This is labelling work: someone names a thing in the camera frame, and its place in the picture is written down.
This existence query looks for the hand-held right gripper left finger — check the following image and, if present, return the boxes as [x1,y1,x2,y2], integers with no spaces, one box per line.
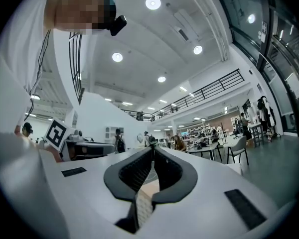
[39,146,154,239]

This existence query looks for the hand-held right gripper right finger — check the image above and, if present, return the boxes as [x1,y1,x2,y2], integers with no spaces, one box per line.
[139,147,280,239]

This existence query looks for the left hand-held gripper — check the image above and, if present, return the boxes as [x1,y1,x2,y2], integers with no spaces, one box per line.
[44,118,115,162]

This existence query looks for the beige checked cloth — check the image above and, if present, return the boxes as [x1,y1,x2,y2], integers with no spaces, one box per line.
[136,161,161,233]

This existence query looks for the person's left forearm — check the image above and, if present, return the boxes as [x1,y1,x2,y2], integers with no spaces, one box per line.
[46,145,63,163]

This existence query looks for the white cabinet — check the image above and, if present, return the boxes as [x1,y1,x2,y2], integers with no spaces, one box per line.
[104,125,125,144]

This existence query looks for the grey table black legs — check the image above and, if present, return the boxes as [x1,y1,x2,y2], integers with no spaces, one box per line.
[188,143,224,162]

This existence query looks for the grey chair black legs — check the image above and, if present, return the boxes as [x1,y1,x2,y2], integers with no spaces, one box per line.
[226,135,250,166]

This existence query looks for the white shelf rack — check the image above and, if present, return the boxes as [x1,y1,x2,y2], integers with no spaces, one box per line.
[186,123,211,136]

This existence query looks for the black curved railing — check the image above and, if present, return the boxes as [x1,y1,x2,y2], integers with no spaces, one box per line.
[69,32,85,105]

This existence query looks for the white table black legs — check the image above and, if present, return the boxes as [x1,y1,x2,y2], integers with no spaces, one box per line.
[248,122,264,148]

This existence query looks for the coat rack with clothes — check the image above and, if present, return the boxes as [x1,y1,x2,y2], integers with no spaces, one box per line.
[256,96,277,142]

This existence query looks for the black mezzanine railing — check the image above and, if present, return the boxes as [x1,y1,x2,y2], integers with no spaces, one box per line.
[119,68,245,122]

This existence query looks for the person's white shirt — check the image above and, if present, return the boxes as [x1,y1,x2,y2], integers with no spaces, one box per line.
[0,0,55,136]

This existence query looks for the person's head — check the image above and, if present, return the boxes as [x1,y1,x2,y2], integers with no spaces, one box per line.
[43,0,118,36]

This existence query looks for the black headset with cables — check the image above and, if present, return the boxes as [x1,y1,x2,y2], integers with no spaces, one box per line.
[193,137,215,150]

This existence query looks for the black head camera cable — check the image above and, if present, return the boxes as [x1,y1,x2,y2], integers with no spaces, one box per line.
[23,28,52,121]

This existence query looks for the black head camera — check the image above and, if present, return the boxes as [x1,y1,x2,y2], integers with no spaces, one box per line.
[109,15,128,36]

